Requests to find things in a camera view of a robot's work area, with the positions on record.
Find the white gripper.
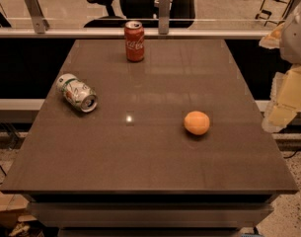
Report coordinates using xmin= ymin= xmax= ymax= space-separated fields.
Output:
xmin=259 ymin=1 xmax=301 ymax=133

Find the red coke can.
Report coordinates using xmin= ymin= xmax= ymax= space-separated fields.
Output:
xmin=124 ymin=21 xmax=144 ymax=62

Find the white green soda can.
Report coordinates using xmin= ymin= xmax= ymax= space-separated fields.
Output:
xmin=56 ymin=73 xmax=98 ymax=113

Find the orange fruit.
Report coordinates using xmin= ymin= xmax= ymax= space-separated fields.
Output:
xmin=184 ymin=111 xmax=210 ymax=135

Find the black office chair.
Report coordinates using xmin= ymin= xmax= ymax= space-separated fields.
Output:
xmin=84 ymin=0 xmax=195 ymax=28

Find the grey drawer cabinet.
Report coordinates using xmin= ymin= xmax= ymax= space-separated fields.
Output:
xmin=28 ymin=201 xmax=273 ymax=232

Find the cardboard box on floor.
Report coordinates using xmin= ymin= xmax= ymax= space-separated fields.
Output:
xmin=0 ymin=192 xmax=33 ymax=237

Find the wooden stool frame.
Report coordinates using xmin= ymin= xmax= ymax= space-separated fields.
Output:
xmin=255 ymin=0 xmax=292 ymax=26

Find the middle metal rail bracket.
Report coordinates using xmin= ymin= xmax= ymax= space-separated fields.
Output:
xmin=158 ymin=0 xmax=170 ymax=35

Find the left metal rail bracket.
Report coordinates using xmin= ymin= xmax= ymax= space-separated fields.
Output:
xmin=24 ymin=0 xmax=49 ymax=34

